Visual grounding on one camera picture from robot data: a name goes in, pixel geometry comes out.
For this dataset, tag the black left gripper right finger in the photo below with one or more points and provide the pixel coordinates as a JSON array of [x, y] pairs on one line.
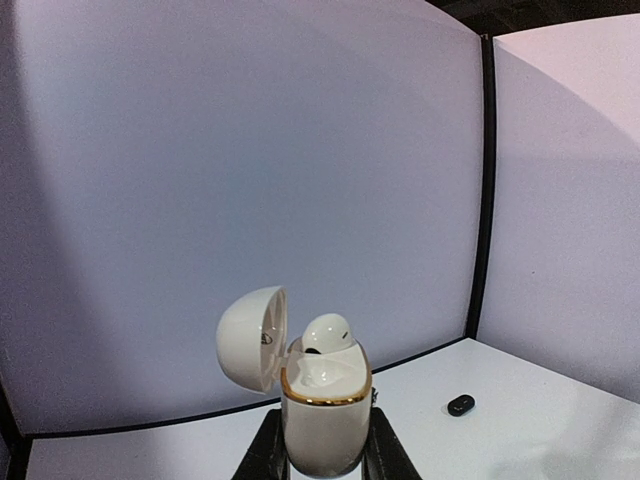
[[384, 457]]

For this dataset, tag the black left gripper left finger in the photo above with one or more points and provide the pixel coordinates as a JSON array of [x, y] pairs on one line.
[[266, 458]]

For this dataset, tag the black earbud charging case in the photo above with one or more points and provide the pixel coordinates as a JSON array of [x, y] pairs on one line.
[[461, 405]]

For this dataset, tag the black right frame post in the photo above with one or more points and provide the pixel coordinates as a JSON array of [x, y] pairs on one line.
[[488, 182]]

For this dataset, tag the black frame post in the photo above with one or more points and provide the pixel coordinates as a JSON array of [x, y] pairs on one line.
[[19, 446], [488, 182]]

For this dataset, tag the black left frame post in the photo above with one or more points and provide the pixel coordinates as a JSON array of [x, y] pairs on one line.
[[19, 446]]

